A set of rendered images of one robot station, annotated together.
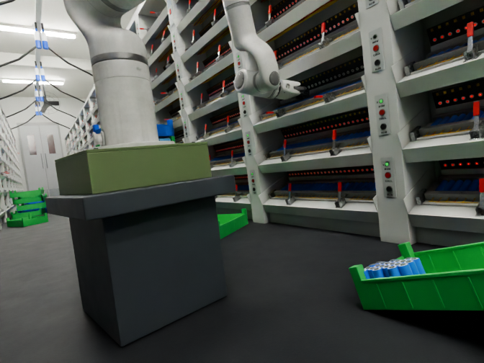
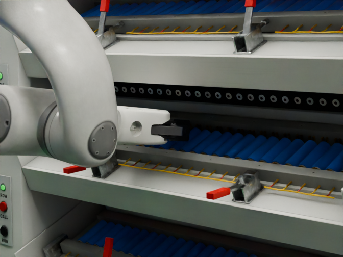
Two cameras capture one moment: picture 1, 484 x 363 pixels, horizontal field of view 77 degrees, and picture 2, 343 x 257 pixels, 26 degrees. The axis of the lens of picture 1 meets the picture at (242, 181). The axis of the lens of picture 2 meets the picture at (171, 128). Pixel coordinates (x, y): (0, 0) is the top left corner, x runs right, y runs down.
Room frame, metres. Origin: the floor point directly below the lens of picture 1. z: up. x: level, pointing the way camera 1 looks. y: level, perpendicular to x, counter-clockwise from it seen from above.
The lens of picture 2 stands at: (0.22, -0.01, 0.70)
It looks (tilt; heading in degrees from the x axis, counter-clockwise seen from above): 7 degrees down; 345
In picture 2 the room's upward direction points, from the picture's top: straight up
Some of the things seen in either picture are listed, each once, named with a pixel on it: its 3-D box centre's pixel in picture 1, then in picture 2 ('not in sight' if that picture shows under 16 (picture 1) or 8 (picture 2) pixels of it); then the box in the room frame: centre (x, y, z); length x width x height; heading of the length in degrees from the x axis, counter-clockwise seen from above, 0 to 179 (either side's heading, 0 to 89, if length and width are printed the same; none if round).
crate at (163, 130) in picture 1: (135, 130); not in sight; (1.45, 0.47, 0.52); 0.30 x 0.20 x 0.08; 141
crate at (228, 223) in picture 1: (215, 222); not in sight; (1.43, 0.15, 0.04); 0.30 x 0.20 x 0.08; 155
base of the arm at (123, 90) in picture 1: (127, 109); not in sight; (0.70, 0.24, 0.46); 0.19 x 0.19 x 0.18
